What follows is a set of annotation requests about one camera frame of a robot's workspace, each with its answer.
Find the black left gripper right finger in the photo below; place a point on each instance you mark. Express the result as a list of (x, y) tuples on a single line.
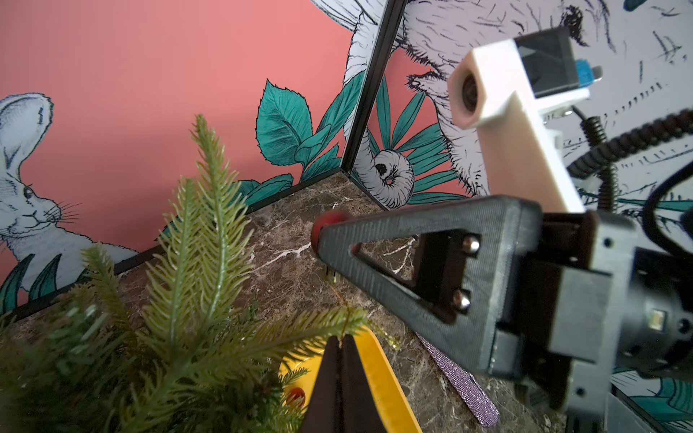
[(358, 411)]

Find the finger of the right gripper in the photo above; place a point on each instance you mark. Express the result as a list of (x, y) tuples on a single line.
[(462, 296)]

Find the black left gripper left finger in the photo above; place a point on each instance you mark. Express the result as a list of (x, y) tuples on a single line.
[(324, 409)]

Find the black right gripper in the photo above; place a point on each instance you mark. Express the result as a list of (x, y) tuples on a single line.
[(574, 297)]

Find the small red ball ornament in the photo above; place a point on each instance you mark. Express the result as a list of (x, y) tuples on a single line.
[(296, 397)]

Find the small green christmas tree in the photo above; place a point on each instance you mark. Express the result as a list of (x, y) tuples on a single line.
[(196, 358)]

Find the yellow plastic tray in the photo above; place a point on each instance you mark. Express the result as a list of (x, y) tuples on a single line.
[(392, 406)]

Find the purple glitter tube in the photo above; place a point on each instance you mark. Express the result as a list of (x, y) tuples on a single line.
[(466, 386)]

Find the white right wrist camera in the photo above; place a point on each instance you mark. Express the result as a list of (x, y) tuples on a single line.
[(504, 91)]

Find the black corner frame post right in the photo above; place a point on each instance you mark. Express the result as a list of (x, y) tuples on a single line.
[(385, 41)]

